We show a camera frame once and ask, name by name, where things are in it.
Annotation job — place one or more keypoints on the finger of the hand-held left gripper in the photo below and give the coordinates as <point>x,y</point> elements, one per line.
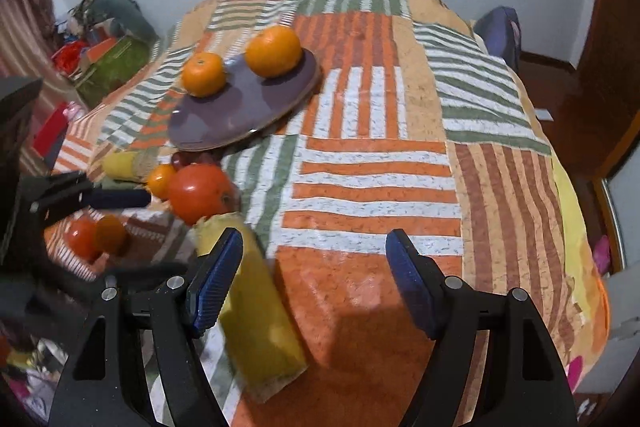
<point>120,198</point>
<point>150,271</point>

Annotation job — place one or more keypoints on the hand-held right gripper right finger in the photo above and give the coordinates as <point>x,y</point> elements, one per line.
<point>410,277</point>

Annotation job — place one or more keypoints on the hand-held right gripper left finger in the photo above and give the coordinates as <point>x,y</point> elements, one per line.
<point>215,282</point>

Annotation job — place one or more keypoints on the short yellow corn cob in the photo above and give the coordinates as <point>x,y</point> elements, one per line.
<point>122,164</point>

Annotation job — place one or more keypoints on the tiny mandarin orange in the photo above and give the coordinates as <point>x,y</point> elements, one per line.
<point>111,234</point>
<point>160,182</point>

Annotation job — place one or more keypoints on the long yellow corn cob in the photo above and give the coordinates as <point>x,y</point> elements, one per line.
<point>255,317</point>

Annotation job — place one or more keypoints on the small red tomato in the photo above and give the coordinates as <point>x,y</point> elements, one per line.
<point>80,237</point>

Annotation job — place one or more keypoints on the dark red grape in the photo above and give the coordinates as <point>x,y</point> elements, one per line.
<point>205,157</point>
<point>181,159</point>

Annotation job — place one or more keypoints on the large red tomato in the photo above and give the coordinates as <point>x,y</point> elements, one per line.
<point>202,194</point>

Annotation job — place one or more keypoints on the purple ceramic plate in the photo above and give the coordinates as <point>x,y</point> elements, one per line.
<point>240,107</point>

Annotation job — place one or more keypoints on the red box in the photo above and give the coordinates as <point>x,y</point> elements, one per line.
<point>50,132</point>

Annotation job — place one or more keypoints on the striped patchwork bedspread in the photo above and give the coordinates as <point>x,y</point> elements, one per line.
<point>375,187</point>

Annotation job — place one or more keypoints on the green storage box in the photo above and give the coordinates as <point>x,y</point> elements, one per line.
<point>115,67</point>

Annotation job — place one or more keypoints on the red plastic bag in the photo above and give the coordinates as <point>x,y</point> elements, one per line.
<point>67,59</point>

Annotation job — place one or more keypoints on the small round orange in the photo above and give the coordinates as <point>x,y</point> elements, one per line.
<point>203,74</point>

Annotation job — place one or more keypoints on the pink clothes pile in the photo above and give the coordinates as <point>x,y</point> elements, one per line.
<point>25,377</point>

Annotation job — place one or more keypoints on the orange cardboard box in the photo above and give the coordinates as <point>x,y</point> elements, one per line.
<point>100,48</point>

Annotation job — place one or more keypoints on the yellow bed sheet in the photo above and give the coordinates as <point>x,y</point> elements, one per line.
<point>575,232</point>

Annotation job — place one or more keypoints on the grey plush toy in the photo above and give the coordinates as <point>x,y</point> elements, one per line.
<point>125,14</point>

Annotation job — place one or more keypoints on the striped red curtain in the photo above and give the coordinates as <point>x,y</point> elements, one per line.
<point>25,32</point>

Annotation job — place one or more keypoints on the large round orange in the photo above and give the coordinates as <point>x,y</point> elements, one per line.
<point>274,51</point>

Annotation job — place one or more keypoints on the brown wooden door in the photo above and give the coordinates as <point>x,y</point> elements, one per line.
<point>615,57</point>

